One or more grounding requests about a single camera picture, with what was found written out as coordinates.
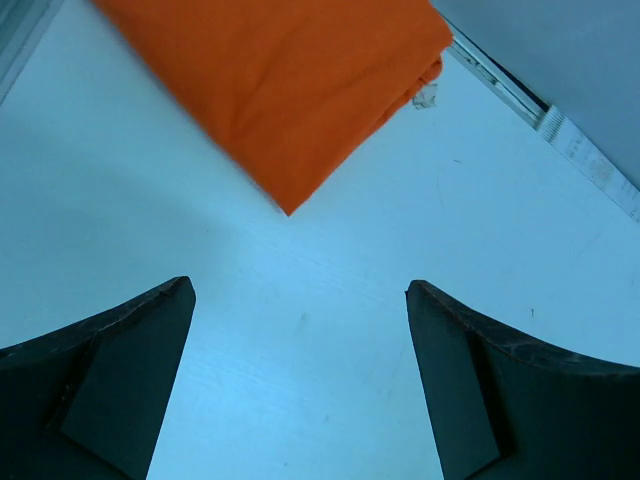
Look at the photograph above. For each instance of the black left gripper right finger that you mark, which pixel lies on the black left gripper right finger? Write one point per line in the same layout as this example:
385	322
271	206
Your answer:
506	405

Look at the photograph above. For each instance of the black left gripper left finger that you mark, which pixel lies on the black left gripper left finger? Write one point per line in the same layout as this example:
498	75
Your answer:
88	401

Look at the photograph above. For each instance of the orange t shirt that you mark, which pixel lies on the orange t shirt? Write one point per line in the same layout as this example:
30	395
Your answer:
287	89

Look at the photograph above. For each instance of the printed paper strip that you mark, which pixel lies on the printed paper strip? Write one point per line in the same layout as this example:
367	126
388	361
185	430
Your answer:
561	133

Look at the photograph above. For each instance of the small white debris piece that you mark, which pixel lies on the small white debris piece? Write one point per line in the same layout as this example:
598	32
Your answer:
426	97

